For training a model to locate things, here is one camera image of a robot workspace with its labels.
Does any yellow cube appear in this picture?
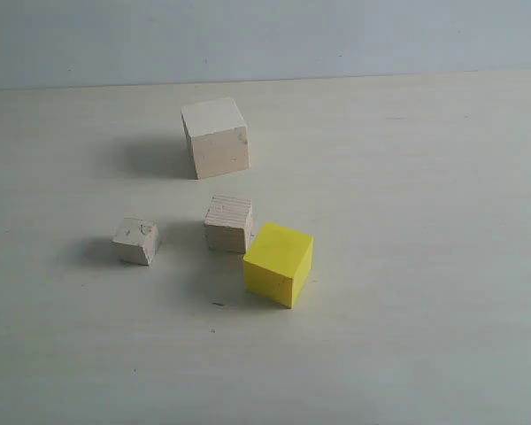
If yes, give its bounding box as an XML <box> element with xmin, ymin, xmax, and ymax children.
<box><xmin>242</xmin><ymin>222</ymin><xmax>314</xmax><ymax>308</ymax></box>

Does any medium striped wooden cube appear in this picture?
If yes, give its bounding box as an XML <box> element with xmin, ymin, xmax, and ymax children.
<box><xmin>204</xmin><ymin>195</ymin><xmax>253</xmax><ymax>254</ymax></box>

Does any small pale wooden cube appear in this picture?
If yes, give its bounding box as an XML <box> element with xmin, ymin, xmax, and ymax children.
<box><xmin>112</xmin><ymin>218</ymin><xmax>160</xmax><ymax>266</ymax></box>

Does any large pale wooden cube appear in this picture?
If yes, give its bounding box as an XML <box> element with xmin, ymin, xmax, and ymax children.
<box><xmin>181</xmin><ymin>97</ymin><xmax>250</xmax><ymax>180</ymax></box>

